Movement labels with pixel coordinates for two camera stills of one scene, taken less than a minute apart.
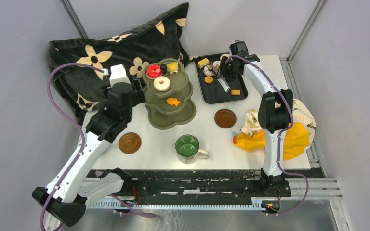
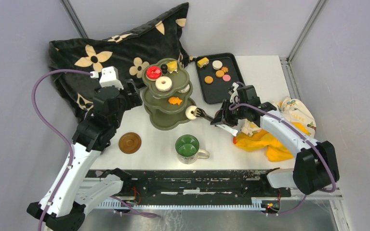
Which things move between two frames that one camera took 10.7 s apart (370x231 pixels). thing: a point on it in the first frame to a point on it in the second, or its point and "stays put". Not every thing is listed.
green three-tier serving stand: [168, 92] stays put
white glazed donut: [224, 55] to [188, 114]
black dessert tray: [207, 66] stays put
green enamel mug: [188, 149] stays put
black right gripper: [231, 77] to [224, 118]
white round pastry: [216, 64] stays put
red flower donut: [153, 70] stays put
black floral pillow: [81, 91] stays put
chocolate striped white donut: [207, 70] to [185, 90]
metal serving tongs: [222, 81] to [200, 112]
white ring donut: [161, 83] stays put
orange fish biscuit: [172, 101] stays put
